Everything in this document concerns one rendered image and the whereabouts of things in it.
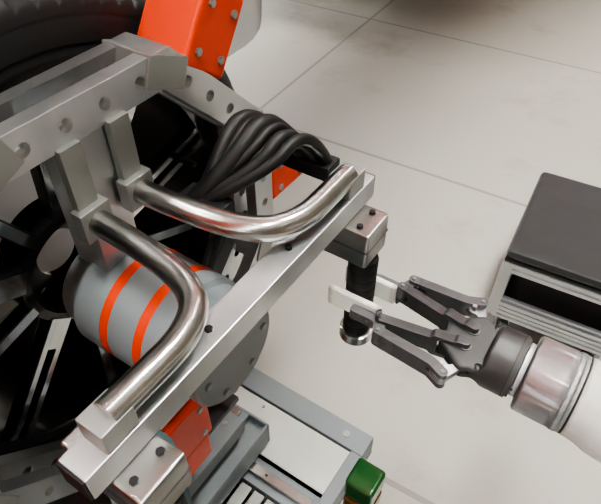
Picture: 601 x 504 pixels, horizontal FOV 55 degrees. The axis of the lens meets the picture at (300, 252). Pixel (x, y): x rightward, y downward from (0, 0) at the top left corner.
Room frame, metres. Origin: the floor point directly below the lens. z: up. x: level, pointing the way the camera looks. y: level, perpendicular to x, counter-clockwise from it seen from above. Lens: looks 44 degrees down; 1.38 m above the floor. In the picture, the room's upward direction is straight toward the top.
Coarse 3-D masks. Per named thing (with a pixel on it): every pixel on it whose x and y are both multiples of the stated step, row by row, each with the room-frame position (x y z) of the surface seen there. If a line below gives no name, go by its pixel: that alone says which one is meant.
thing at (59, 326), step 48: (144, 144) 0.78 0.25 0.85; (192, 144) 0.70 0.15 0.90; (48, 192) 0.51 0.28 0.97; (192, 240) 0.69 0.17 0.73; (0, 288) 0.43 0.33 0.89; (48, 288) 0.51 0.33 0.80; (0, 336) 0.41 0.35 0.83; (48, 336) 0.45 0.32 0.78; (0, 384) 0.47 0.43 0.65; (48, 384) 0.43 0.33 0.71; (96, 384) 0.49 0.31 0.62; (0, 432) 0.37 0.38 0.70; (48, 432) 0.39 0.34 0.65
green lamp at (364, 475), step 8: (360, 464) 0.34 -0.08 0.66; (368, 464) 0.34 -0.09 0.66; (352, 472) 0.33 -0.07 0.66; (360, 472) 0.33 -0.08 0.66; (368, 472) 0.33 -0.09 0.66; (376, 472) 0.33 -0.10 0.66; (384, 472) 0.33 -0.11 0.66; (352, 480) 0.32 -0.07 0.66; (360, 480) 0.32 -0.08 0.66; (368, 480) 0.32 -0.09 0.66; (376, 480) 0.32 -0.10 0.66; (352, 488) 0.31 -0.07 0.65; (360, 488) 0.31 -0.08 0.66; (368, 488) 0.31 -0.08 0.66; (376, 488) 0.31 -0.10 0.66; (352, 496) 0.31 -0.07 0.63; (360, 496) 0.31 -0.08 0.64; (368, 496) 0.30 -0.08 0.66; (376, 496) 0.31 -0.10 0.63
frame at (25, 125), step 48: (96, 48) 0.54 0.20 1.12; (144, 48) 0.54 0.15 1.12; (0, 96) 0.45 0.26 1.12; (48, 96) 0.47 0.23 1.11; (96, 96) 0.47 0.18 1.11; (144, 96) 0.51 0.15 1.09; (192, 96) 0.57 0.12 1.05; (240, 96) 0.63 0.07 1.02; (0, 144) 0.38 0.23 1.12; (48, 144) 0.42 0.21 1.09; (240, 192) 0.69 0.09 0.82; (240, 240) 0.66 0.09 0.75; (0, 480) 0.28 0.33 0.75; (48, 480) 0.30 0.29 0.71
